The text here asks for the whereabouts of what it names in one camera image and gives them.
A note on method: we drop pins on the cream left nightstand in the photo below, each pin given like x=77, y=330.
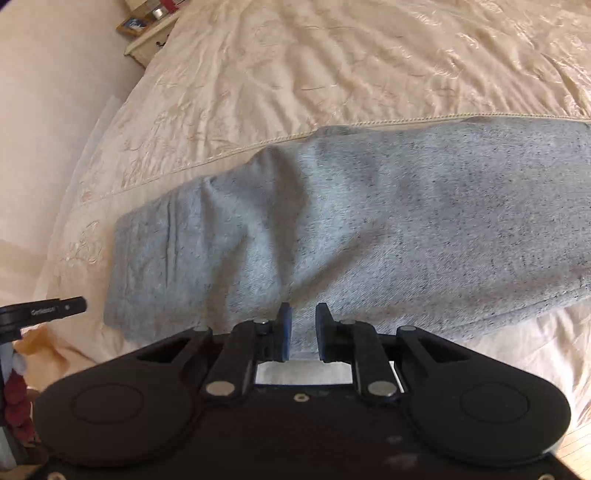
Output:
x=144, y=48

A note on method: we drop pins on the cream embroidered bedspread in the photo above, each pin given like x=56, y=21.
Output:
x=235, y=76

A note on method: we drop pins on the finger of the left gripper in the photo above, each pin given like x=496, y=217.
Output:
x=14, y=318

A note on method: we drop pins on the wooden picture frame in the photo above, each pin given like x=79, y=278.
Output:
x=134, y=26

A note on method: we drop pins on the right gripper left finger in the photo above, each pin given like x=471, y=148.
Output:
x=249, y=344

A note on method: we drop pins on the grey sweatpants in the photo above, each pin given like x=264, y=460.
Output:
x=459, y=229

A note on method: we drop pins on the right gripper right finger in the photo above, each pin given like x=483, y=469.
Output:
x=357, y=344

